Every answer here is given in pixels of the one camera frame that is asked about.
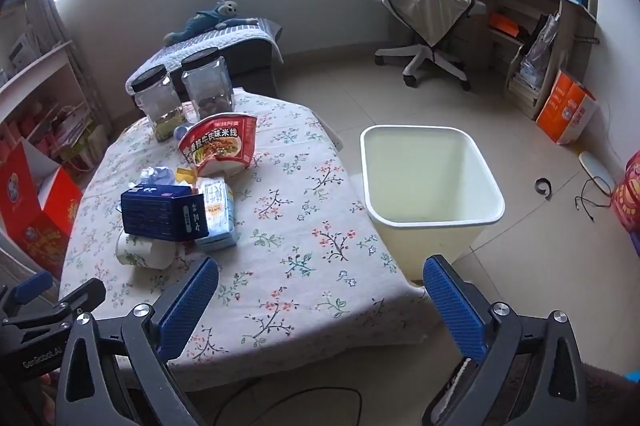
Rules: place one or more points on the dark blue cardboard box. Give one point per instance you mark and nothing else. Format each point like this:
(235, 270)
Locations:
(155, 213)

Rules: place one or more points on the yellow snack wrapper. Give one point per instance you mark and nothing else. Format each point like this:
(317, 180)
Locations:
(185, 178)

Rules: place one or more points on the clear jar black lid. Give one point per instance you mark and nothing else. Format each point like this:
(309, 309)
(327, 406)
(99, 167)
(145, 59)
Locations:
(207, 80)

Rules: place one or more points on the colourful patterned bag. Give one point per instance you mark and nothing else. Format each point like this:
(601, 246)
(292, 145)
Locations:
(629, 201)

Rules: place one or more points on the red instant noodle cup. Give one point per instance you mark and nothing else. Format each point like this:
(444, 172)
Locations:
(220, 145)

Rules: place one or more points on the white milk carton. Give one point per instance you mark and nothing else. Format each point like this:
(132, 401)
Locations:
(220, 211)

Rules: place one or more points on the floral paper cup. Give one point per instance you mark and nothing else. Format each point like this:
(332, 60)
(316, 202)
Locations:
(142, 251)

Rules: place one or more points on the red gift box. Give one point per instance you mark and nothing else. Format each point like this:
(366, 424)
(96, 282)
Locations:
(35, 216)

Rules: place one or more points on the dark sofa with quilted cover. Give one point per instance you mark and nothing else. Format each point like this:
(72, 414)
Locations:
(250, 50)

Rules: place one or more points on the white storage shelf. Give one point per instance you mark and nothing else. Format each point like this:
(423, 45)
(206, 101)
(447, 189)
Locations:
(50, 105)

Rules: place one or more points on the clear plastic bottle blue cap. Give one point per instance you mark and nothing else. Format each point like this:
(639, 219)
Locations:
(180, 133)

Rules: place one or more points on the white plastic trash bin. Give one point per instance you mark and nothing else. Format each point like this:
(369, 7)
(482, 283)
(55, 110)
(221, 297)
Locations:
(425, 176)

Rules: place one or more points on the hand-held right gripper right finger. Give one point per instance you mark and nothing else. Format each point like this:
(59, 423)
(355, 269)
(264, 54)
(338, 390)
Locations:
(454, 311)

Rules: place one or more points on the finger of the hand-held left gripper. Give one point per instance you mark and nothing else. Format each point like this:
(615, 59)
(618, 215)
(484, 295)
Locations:
(82, 298)
(31, 287)

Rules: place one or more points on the orange cardboard carton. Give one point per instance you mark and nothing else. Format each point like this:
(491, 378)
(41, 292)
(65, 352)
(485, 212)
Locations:
(565, 108)

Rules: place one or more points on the white tissue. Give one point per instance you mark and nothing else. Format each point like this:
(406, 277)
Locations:
(156, 176)

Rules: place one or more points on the white oval slipper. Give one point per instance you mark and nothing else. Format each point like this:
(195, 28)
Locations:
(595, 168)

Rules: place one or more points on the small orange box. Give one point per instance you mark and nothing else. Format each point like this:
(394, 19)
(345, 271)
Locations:
(504, 24)

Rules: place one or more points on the clear plastic bag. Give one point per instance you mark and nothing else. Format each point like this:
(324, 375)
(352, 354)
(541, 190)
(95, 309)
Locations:
(540, 48)

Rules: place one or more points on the blue plush toy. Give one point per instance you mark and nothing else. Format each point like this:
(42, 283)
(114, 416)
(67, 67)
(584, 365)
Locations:
(210, 20)

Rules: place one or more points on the floral tablecloth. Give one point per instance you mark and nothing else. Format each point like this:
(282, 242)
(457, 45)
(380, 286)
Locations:
(300, 206)

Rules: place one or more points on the clear jar yellow label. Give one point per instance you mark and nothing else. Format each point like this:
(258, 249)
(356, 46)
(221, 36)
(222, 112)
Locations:
(156, 103)

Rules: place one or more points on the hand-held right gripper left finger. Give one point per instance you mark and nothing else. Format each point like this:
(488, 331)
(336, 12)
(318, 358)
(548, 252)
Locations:
(186, 306)

